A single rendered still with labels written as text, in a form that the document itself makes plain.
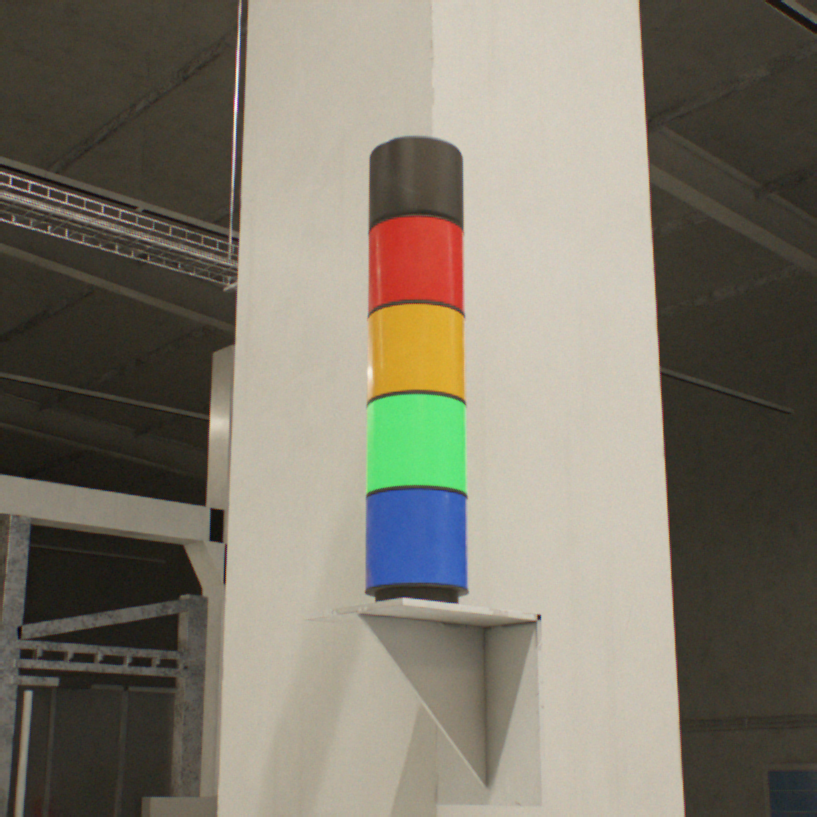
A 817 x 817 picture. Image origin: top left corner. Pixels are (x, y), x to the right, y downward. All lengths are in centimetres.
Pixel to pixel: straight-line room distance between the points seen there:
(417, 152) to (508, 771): 38
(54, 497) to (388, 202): 1134
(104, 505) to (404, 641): 1159
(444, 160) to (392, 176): 4
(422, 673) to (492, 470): 19
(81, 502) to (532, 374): 1133
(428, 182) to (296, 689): 38
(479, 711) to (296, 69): 59
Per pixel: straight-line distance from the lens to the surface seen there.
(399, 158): 84
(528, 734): 79
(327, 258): 103
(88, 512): 1226
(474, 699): 81
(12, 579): 1183
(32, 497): 1204
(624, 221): 111
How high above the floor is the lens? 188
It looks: 16 degrees up
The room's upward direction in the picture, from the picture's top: straight up
